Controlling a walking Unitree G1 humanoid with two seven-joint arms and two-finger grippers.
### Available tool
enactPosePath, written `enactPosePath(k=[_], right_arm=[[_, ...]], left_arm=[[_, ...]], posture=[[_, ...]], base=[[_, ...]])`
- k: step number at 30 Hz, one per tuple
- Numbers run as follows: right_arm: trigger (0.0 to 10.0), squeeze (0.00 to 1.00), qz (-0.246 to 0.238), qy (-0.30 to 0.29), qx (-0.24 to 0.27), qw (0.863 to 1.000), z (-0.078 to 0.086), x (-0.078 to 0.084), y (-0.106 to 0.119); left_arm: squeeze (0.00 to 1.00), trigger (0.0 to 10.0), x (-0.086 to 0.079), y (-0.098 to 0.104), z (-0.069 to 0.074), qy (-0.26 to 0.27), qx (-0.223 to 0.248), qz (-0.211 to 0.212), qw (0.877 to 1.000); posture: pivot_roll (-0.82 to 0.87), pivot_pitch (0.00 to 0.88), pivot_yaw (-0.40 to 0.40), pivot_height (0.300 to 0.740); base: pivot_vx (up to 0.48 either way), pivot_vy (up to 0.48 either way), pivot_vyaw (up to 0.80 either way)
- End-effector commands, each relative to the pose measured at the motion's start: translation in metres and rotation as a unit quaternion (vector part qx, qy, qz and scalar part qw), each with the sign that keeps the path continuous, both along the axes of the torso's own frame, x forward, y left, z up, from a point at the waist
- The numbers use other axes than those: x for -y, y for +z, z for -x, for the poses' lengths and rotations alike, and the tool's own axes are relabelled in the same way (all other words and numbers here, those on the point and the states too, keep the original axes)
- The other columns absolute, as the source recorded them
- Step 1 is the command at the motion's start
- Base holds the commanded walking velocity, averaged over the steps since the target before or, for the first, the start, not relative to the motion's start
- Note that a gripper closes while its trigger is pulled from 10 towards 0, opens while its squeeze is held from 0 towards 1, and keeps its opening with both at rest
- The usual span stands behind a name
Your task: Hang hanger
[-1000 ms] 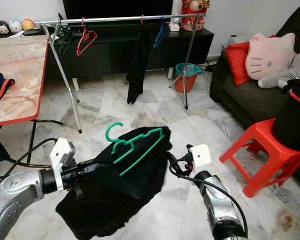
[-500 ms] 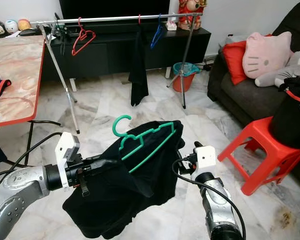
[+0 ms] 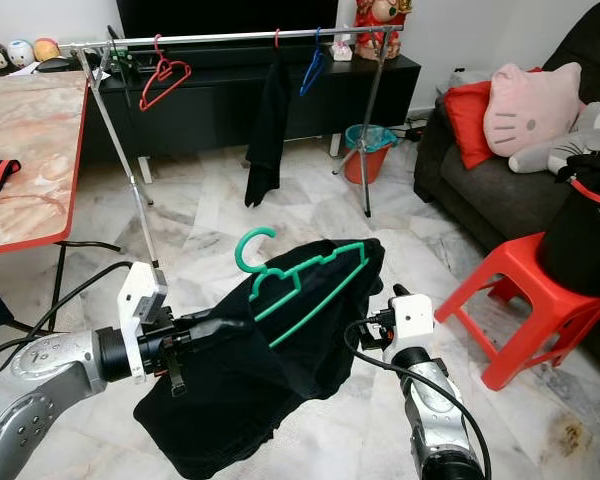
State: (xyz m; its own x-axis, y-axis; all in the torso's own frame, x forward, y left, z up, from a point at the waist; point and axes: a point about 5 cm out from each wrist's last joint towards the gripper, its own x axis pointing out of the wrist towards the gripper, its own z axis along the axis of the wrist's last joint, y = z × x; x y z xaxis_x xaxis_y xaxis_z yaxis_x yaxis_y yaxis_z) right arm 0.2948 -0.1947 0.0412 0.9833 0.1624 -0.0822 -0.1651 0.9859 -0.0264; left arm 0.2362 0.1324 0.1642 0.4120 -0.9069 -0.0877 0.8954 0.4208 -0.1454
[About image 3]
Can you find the silver clothes rack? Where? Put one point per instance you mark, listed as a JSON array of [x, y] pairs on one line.
[[220, 38]]

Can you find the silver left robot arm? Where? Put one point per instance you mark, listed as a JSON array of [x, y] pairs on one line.
[[40, 400]]

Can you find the dark brown sofa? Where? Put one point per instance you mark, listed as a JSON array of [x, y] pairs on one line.
[[480, 190]]

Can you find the grey Totoro plush open eyes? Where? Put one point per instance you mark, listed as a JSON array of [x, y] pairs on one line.
[[555, 150]]

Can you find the red plastic hanger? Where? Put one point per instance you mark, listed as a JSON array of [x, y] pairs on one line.
[[160, 62], [277, 40]]

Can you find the black TV console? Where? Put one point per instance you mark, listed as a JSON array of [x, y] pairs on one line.
[[210, 105]]

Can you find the small white pink box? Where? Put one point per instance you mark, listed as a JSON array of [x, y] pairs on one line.
[[341, 50]]

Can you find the red-edged marble folding table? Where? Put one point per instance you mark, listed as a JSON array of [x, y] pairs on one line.
[[30, 130]]

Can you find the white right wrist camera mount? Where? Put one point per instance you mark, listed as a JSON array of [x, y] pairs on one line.
[[410, 320]]

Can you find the black plastic hanger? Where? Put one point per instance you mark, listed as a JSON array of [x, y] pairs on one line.
[[118, 55]]

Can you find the blue plastic hanger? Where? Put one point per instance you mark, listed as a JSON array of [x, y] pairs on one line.
[[312, 70]]

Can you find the red Buddha figurine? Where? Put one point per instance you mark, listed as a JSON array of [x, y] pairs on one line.
[[380, 20]]

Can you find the orange round plush toy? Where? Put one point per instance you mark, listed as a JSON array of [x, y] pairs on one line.
[[46, 50]]

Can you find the green plastic hanger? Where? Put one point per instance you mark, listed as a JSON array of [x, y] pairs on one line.
[[239, 252]]

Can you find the black television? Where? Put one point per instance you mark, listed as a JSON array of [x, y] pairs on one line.
[[230, 15]]

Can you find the red bin teal liner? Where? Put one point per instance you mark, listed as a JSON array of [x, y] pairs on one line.
[[368, 160]]

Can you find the black bucket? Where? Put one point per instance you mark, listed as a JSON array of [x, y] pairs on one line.
[[580, 250]]

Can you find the pink cat face cushion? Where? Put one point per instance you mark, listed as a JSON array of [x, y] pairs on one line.
[[530, 110]]

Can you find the red plastic stool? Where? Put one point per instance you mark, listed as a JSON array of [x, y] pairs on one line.
[[510, 290]]

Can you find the white round plush toy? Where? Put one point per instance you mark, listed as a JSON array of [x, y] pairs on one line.
[[21, 55]]

